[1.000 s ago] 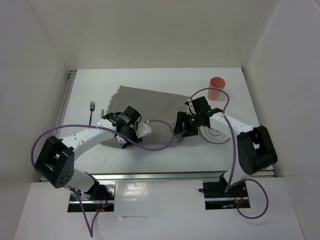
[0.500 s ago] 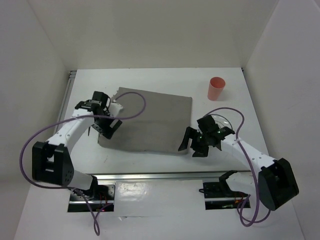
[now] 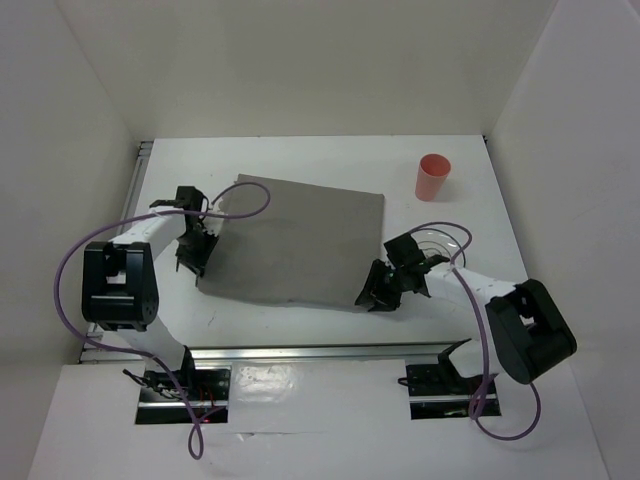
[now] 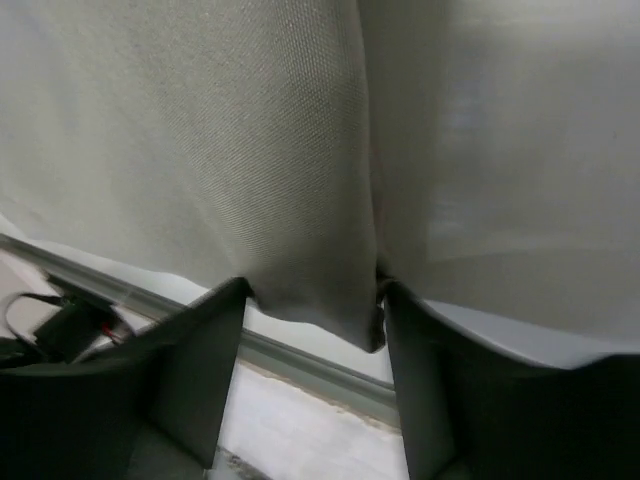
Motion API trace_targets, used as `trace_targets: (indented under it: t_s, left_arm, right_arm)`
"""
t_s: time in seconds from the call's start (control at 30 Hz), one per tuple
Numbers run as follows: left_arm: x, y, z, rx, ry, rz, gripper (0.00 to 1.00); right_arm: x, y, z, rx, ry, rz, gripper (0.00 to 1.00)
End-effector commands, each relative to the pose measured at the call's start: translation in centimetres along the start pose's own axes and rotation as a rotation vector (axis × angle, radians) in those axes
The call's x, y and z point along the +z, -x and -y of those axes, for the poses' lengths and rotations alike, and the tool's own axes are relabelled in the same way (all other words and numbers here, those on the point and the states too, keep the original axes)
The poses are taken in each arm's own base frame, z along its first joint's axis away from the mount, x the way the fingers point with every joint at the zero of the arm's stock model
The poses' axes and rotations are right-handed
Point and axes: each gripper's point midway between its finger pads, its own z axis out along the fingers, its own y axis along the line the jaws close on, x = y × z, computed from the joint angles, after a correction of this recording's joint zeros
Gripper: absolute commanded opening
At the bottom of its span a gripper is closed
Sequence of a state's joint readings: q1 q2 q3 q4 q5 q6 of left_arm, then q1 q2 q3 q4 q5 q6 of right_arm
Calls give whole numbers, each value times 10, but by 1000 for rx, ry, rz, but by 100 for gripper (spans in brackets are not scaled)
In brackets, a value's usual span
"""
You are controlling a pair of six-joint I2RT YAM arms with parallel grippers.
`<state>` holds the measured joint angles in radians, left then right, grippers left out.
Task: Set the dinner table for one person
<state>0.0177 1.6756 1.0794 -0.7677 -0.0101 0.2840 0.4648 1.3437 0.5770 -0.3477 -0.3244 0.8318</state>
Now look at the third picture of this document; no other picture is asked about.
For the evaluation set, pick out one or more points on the aluminium table edge rail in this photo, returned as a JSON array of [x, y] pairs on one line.
[[319, 352]]

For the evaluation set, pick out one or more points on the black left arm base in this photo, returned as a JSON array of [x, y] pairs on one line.
[[160, 402]]

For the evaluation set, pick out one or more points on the white plate with teal rim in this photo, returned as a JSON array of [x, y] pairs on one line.
[[445, 239]]

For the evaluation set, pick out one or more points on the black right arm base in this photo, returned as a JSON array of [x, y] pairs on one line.
[[436, 392]]

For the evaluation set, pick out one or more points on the grey cloth placemat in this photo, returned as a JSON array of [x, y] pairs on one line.
[[294, 243]]

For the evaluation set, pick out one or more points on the aluminium left side rail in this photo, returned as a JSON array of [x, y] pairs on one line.
[[135, 185]]

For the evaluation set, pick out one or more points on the pink plastic cup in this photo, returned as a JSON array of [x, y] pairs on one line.
[[433, 170]]

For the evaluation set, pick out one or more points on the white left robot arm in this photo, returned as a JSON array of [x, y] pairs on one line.
[[120, 292]]

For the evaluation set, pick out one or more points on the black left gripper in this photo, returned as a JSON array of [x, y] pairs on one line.
[[198, 261]]

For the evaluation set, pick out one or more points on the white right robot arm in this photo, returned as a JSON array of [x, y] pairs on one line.
[[522, 332]]

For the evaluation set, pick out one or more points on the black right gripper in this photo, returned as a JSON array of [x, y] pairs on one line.
[[384, 301]]

